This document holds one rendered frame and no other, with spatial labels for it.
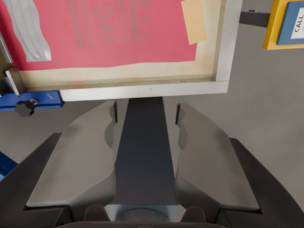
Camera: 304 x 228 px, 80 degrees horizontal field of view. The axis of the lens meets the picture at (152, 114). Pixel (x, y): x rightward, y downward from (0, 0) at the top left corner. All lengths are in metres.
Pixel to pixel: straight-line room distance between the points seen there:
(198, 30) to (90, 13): 0.28
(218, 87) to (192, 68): 0.09
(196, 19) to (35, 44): 0.43
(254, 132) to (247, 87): 0.52
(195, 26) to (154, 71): 0.16
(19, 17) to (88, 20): 0.17
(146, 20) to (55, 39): 0.25
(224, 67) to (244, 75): 1.21
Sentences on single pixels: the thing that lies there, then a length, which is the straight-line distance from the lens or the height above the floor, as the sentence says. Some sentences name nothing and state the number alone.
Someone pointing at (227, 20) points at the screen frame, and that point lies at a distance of 0.52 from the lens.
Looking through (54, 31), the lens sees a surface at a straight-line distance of 0.58.
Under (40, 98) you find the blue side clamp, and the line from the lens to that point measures 0.61.
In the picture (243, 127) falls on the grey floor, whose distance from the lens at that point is 2.02.
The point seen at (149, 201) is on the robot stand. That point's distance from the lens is 0.51.
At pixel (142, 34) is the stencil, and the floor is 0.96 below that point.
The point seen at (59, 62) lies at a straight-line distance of 0.59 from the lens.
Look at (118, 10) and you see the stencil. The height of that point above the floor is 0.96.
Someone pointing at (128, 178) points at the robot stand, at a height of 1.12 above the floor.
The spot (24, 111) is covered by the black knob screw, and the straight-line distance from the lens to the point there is 0.58.
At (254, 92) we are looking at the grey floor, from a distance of 1.86.
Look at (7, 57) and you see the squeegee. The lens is 0.61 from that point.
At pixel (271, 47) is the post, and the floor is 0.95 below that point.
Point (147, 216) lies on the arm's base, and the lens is 0.51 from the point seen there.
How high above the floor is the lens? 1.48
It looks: 60 degrees down
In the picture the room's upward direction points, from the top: 178 degrees clockwise
